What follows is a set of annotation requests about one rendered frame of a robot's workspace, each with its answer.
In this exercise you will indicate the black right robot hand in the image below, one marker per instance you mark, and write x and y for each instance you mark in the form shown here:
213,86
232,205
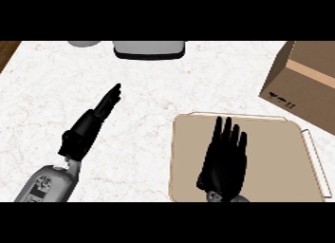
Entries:
226,158

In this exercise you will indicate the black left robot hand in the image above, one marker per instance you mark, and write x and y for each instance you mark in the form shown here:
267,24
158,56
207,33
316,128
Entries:
83,133

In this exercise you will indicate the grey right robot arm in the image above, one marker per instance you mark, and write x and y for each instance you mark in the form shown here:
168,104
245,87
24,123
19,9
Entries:
223,197

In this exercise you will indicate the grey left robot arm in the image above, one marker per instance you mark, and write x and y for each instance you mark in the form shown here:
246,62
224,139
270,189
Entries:
47,185

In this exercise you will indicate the beige tray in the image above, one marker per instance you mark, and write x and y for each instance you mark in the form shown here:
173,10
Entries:
267,164

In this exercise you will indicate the brown cardboard box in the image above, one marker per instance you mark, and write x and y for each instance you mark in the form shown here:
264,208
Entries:
311,85

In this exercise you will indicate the grey round object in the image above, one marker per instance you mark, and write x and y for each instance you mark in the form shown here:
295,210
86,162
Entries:
84,43

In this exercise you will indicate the grey appliance with black base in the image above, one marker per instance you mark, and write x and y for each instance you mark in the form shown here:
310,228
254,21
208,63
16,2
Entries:
148,49

